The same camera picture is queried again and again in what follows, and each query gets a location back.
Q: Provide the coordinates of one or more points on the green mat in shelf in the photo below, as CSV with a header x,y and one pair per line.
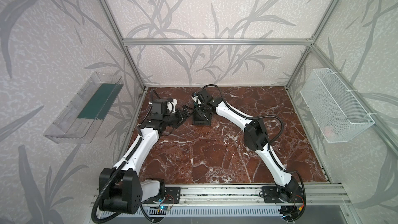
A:
x,y
101,102

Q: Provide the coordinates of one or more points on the aluminium frame post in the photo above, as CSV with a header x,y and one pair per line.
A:
x,y
108,15
318,31

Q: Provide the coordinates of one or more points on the black rectangular plastic bin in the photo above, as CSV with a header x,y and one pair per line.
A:
x,y
202,115

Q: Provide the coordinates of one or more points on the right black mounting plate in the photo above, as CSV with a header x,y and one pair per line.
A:
x,y
271,194

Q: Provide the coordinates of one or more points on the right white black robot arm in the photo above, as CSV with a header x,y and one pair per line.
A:
x,y
256,139

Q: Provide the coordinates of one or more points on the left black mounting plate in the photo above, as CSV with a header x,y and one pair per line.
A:
x,y
171,196

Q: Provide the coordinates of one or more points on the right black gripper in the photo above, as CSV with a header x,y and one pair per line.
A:
x,y
202,110

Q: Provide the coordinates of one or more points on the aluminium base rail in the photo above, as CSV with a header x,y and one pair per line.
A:
x,y
248,195

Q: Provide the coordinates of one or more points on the aluminium frame horizontal bar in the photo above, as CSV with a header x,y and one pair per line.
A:
x,y
216,41

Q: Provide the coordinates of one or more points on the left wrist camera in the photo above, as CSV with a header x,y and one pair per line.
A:
x,y
171,105

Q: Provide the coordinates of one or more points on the aluminium frame left post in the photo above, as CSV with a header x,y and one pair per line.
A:
x,y
108,15

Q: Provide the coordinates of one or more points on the aluminium frame right post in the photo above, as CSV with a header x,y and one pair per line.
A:
x,y
318,31

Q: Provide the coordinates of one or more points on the black mounting plate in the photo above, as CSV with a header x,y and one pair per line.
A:
x,y
171,196
271,194

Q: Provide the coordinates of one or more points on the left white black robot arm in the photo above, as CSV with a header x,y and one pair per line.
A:
x,y
120,189

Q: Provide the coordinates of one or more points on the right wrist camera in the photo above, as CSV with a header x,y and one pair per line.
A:
x,y
196,99

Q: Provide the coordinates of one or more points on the clear plastic wall shelf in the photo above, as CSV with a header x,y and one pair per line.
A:
x,y
67,128

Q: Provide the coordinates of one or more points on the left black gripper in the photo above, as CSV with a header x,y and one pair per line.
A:
x,y
179,117

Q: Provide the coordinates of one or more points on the white wire mesh basket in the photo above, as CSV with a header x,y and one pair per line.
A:
x,y
338,113

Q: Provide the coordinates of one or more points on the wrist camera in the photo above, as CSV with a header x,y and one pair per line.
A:
x,y
171,105
196,99

